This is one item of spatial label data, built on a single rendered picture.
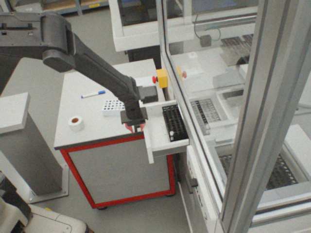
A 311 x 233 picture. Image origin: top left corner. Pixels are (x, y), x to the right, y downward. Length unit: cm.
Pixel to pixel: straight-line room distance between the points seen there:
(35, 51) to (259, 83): 40
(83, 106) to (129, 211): 81
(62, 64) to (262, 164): 42
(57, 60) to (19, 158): 134
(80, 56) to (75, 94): 100
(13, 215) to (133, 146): 62
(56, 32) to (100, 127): 84
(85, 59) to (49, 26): 11
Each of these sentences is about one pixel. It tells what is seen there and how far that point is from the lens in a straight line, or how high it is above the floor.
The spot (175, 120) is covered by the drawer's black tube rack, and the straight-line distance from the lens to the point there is 110.
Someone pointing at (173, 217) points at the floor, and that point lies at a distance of 185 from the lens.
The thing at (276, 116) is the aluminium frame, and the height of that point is 143.
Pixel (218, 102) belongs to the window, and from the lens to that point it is 62.
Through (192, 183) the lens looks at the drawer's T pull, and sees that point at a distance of 90.
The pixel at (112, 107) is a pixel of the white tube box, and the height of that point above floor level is 80.
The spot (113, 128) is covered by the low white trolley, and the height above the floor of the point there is 76.
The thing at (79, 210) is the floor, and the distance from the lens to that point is 200.
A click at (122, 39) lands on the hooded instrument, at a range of 176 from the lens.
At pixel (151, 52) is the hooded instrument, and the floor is 75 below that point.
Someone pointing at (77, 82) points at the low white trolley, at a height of 76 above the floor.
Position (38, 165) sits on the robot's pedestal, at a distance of 188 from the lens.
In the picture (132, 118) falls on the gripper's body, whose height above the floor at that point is 100.
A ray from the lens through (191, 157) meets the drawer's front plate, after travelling 94.
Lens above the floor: 168
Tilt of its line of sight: 44 degrees down
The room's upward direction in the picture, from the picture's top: 7 degrees counter-clockwise
